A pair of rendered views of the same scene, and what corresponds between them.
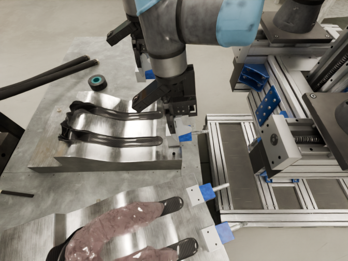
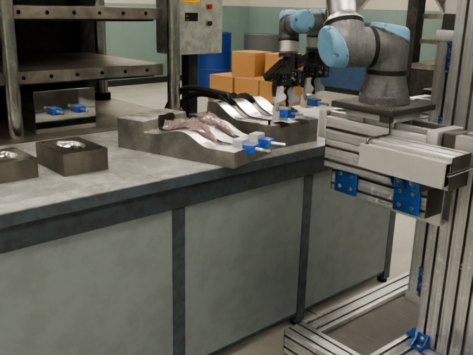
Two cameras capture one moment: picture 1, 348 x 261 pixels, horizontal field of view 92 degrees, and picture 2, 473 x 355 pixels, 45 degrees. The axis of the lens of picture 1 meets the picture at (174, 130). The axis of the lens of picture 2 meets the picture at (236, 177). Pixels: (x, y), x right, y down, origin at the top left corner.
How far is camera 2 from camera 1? 1.96 m
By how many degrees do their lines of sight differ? 55
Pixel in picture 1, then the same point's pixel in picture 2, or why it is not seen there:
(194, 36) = (287, 27)
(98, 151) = (230, 110)
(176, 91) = (286, 66)
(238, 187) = (361, 331)
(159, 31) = (281, 27)
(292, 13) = not seen: hidden behind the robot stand
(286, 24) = not seen: hidden behind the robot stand
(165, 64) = (280, 44)
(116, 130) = (253, 113)
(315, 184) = not seen: outside the picture
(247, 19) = (295, 17)
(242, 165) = (400, 324)
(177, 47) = (287, 36)
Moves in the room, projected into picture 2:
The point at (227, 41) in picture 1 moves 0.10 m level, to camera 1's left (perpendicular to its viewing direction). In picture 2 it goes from (293, 27) to (273, 25)
